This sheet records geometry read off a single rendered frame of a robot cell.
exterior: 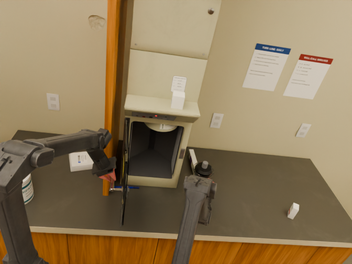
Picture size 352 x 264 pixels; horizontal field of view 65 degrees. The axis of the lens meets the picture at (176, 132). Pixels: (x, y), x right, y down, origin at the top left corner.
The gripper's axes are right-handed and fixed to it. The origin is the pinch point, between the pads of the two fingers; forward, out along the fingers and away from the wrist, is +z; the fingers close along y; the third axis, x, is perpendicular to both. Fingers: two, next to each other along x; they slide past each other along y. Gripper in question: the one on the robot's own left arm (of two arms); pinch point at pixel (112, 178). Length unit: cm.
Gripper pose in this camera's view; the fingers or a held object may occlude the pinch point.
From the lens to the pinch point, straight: 125.2
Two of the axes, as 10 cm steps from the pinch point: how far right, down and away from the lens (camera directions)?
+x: 1.3, 5.9, -7.9
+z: 2.6, 7.5, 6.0
